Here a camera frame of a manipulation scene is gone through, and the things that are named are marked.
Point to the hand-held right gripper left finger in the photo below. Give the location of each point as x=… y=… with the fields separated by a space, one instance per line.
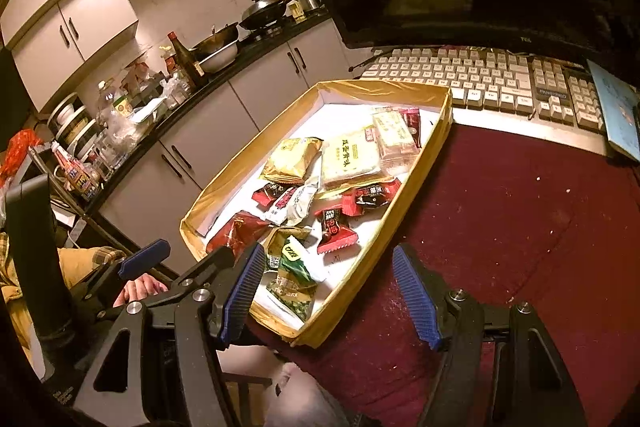
x=245 y=292

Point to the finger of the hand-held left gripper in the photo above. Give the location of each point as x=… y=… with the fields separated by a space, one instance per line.
x=145 y=257
x=200 y=267

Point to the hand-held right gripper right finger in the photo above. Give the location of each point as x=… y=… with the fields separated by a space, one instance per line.
x=415 y=297

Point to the green pea snack packet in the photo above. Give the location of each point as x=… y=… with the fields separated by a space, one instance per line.
x=295 y=299

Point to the maroon snack packet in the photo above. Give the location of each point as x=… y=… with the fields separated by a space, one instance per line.
x=240 y=232

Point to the green gold snack packet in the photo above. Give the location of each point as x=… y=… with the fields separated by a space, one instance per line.
x=295 y=259

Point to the gold cardboard box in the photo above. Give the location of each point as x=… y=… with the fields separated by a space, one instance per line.
x=390 y=207

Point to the small red snack packet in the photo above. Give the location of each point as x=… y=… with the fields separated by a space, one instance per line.
x=270 y=193

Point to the white snack packet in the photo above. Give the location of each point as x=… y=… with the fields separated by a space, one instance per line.
x=297 y=204

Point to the large cream snack packet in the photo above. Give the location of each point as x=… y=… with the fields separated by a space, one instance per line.
x=350 y=157

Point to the pink clear snack packet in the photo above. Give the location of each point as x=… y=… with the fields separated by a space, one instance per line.
x=395 y=137

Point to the dark red snack packet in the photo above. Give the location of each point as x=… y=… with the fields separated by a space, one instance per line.
x=411 y=119

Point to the person's left forearm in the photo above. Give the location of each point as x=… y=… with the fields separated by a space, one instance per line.
x=95 y=257

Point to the person's left hand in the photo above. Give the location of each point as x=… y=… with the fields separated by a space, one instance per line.
x=142 y=289

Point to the red labelled packet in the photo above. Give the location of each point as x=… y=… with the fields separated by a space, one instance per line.
x=80 y=177

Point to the red plastic bag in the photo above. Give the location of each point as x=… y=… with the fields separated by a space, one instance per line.
x=20 y=147

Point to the person's leg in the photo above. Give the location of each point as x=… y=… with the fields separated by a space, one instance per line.
x=300 y=402

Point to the dark red tablecloth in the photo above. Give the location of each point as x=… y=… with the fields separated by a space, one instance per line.
x=525 y=232

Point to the kitchen counter with cabinets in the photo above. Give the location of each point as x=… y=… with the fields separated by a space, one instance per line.
x=200 y=132

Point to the stack of white bowls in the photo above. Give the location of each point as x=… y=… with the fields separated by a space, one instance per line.
x=72 y=122

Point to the pile of clear plastic bags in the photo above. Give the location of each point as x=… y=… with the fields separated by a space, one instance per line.
x=145 y=107

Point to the clear water bottle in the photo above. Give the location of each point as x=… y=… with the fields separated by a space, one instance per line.
x=106 y=99

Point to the dark sauce bottle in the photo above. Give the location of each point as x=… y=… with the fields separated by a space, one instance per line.
x=182 y=62

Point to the steel mixing bowl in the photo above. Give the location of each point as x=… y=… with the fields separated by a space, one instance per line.
x=220 y=52

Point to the beige keyboard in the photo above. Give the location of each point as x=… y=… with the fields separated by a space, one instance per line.
x=475 y=77

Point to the black wok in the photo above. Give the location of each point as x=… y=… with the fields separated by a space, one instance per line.
x=265 y=9

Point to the small yellow box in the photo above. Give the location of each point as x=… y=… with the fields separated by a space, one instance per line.
x=297 y=11

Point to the blue book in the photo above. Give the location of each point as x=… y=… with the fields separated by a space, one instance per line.
x=617 y=107

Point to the white wall cabinets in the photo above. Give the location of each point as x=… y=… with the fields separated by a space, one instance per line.
x=95 y=7

